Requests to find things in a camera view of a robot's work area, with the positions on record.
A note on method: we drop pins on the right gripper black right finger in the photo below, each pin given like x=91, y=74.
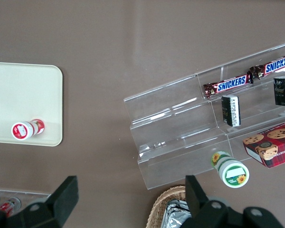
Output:
x=196, y=197

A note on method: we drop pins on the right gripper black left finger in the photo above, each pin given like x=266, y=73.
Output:
x=64, y=197

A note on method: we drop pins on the aluminium foil tray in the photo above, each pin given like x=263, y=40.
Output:
x=174, y=213

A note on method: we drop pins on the light wicker basket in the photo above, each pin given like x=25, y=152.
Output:
x=156, y=209

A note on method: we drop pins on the beige plastic tray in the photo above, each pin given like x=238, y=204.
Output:
x=26, y=95

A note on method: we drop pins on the clear acrylic bottle rack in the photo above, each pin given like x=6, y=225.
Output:
x=38, y=196

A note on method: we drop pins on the green sunflower yogurt cup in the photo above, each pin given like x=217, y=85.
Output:
x=232, y=174

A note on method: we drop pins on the red cola bottle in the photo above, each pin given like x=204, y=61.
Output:
x=7, y=205

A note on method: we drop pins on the red white yogurt cup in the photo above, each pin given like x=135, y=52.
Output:
x=21, y=130

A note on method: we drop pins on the clear acrylic stepped display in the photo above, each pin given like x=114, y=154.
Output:
x=171, y=114

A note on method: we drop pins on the red tartan cookie box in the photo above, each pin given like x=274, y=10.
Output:
x=273, y=147

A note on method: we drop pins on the small black white box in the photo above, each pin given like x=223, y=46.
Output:
x=284, y=91
x=230, y=110

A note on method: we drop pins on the Snickers chocolate bar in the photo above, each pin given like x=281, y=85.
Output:
x=275, y=66
x=230, y=85

